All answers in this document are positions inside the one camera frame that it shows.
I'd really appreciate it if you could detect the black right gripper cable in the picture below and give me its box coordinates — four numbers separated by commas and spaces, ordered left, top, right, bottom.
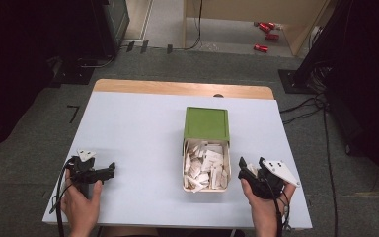
265, 177, 292, 237

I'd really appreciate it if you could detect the wooden table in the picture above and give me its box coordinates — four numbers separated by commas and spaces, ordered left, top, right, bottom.
93, 78, 275, 101

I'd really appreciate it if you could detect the long black floor cable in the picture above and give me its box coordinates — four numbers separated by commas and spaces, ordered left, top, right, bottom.
322, 105, 340, 237

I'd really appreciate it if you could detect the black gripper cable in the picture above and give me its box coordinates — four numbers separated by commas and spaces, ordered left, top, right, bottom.
48, 157, 75, 237
265, 177, 292, 237

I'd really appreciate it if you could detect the dark cabinet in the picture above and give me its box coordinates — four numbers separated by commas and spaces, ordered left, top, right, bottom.
90, 0, 131, 59

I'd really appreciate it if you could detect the hanging black cable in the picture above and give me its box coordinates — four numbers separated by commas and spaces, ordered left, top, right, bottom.
172, 0, 203, 51

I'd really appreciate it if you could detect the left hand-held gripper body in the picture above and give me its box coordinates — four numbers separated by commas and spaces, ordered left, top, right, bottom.
66, 149, 97, 198

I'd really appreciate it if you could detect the pile of white paper slips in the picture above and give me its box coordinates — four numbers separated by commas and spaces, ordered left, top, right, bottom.
184, 140, 229, 194

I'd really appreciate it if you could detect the bundle of black floor cables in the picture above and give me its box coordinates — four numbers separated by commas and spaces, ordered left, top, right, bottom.
279, 60, 330, 126

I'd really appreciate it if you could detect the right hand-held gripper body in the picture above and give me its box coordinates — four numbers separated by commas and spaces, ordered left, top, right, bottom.
248, 160, 300, 200

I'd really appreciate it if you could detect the person's right hand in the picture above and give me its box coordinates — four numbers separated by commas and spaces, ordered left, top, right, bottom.
240, 179, 296, 236

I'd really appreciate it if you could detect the beige wooden partition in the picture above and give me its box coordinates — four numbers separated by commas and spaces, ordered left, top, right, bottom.
183, 0, 331, 57

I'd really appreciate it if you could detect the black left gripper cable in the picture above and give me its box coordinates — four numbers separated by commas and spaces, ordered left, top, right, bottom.
48, 157, 75, 237

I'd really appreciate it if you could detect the black stand base plate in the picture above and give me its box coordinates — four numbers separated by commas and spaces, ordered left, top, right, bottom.
277, 68, 317, 95

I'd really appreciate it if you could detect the white table board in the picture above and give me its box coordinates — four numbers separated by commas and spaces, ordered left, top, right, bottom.
41, 91, 313, 230

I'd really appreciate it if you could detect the person's left hand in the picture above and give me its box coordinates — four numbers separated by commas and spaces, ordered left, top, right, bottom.
60, 169, 104, 233

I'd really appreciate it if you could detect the black floor stand base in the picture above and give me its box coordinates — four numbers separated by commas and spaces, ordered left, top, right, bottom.
47, 56, 96, 87

